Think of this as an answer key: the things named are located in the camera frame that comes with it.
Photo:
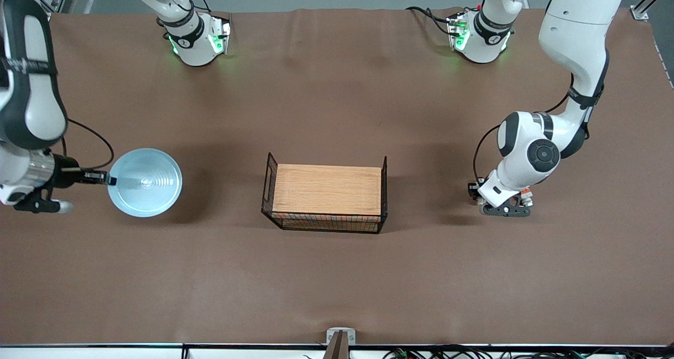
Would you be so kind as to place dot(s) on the brown table cover sheet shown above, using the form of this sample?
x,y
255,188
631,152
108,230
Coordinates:
x,y
337,275

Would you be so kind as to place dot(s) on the base connector box green light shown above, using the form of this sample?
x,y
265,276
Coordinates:
x,y
457,30
218,32

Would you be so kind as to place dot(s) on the grey mount bracket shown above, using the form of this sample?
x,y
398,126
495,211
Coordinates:
x,y
340,337

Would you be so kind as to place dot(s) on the orange grey switch component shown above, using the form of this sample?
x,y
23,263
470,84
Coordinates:
x,y
526,195

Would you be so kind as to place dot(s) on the wooden board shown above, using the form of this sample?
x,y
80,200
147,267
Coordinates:
x,y
326,189

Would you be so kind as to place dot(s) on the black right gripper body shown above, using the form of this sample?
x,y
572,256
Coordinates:
x,y
67,172

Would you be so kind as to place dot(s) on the light blue round plate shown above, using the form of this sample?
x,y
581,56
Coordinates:
x,y
147,182

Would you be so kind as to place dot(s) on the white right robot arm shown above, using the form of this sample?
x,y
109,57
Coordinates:
x,y
31,85

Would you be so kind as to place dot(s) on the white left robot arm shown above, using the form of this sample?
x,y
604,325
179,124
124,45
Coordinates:
x,y
574,32

